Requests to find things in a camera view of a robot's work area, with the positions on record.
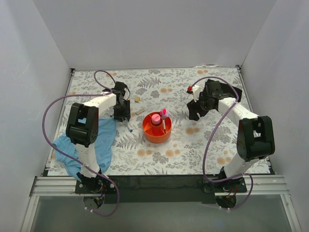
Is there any silver pen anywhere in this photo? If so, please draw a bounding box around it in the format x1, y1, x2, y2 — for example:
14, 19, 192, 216
162, 118, 166, 134

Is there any pink capped glue bottle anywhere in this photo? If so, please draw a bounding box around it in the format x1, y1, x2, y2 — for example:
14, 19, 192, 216
151, 114, 162, 126

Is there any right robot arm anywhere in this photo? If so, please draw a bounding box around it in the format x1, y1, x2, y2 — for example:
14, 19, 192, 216
187, 76, 275, 192

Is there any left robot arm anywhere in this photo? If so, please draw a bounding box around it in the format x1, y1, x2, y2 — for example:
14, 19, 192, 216
66, 82, 130, 193

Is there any black folded cloth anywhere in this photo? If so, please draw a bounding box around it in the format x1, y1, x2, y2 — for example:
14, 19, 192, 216
227, 85, 242, 102

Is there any light blue cloth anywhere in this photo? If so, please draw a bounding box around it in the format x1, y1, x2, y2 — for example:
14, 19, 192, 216
53, 117, 116, 181

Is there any orange round divided organizer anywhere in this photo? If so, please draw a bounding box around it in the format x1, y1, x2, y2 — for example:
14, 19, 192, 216
142, 112, 172, 144

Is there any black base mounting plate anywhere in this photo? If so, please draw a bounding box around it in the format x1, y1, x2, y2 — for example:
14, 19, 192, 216
74, 175, 247, 203

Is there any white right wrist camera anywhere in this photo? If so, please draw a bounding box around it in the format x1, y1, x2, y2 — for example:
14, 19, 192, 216
187, 85, 202, 102

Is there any aluminium front rail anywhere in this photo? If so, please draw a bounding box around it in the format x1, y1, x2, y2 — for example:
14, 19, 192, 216
30, 175, 289, 196

